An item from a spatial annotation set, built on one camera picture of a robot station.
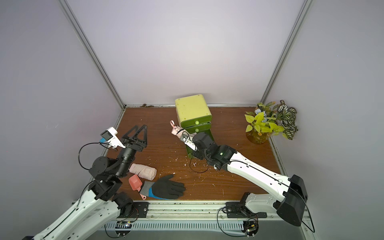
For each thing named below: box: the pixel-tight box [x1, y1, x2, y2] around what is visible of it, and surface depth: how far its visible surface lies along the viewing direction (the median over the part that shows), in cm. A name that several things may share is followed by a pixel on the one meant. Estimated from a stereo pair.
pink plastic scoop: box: [128, 174, 147, 200], surface depth 81 cm
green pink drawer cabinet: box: [175, 94, 214, 140], surface depth 92 cm
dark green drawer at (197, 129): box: [184, 124, 211, 134], surface depth 94 cm
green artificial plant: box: [244, 100, 299, 140], surface depth 83 cm
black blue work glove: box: [140, 174, 186, 200], surface depth 81 cm
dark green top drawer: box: [180, 115, 212, 128], surface depth 88 cm
